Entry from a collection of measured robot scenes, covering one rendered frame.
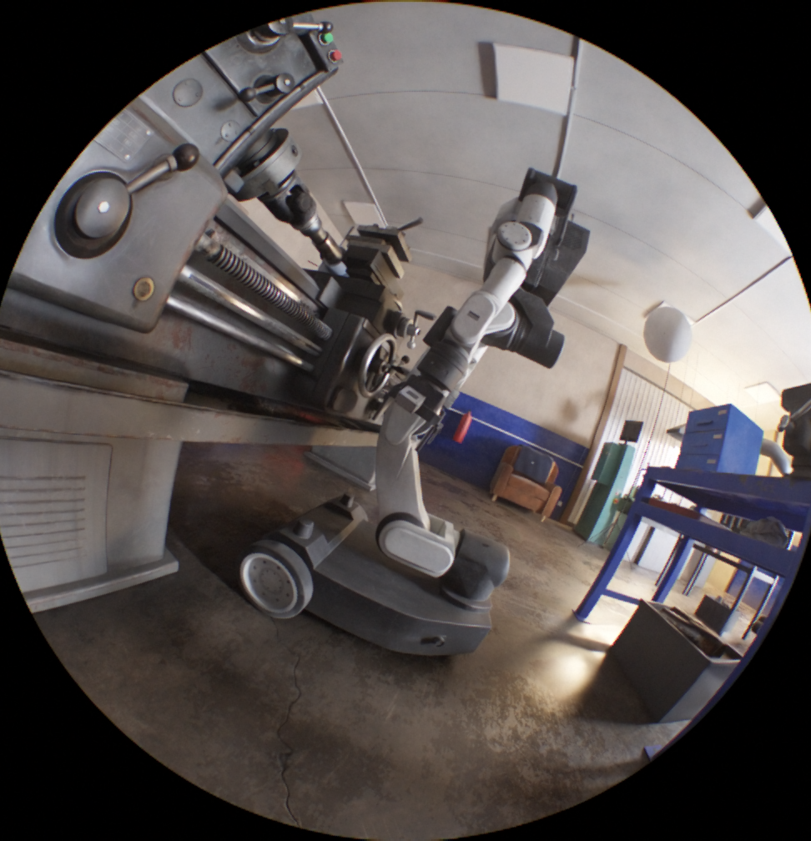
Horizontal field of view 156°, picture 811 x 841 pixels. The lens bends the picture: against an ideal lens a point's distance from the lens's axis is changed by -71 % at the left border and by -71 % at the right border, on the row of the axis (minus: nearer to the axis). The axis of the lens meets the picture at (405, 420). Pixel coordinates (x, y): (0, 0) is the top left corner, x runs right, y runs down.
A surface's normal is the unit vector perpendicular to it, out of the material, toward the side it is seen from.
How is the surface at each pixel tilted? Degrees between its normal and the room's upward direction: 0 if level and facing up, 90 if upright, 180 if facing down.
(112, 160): 90
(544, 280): 115
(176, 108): 90
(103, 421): 90
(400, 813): 0
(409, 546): 90
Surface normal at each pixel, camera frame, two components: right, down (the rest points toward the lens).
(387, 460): -0.29, 0.35
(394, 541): -0.13, -0.04
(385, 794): 0.40, -0.91
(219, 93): 0.89, 0.39
